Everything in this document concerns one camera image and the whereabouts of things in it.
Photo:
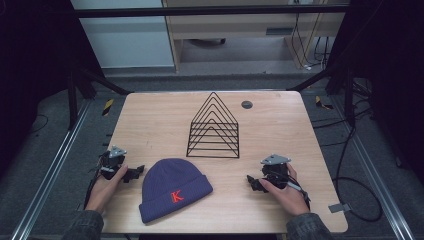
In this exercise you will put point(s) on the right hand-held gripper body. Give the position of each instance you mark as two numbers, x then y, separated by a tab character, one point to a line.
276	168

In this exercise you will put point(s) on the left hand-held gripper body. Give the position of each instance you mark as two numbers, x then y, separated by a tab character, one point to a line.
113	160

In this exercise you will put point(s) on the purple knitted beanie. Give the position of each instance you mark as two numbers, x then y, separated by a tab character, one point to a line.
173	190

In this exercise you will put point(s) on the person's right hand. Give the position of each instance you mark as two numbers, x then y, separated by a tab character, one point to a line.
288	198

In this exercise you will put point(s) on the person's left hand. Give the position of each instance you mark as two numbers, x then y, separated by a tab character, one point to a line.
103	190

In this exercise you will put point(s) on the yellow black striped tape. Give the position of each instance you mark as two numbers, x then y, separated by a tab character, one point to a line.
108	106
322	103

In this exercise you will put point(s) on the grey round table grommet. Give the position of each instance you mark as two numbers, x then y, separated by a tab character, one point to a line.
247	104

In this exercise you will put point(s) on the white cabinet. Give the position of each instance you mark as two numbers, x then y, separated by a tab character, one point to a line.
126	40

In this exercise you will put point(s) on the light wooden desk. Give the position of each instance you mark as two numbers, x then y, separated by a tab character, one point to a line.
233	26

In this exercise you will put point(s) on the aluminium floor rail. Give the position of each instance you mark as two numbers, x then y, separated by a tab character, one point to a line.
50	170
376	170

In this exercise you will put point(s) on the grey metal bracket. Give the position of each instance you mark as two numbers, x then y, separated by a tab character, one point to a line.
339	208

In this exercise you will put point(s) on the black metal frame stand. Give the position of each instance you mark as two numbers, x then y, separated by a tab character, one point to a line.
336	78
86	83

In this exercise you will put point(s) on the black horizontal frame bar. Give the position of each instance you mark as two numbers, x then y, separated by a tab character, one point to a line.
200	11

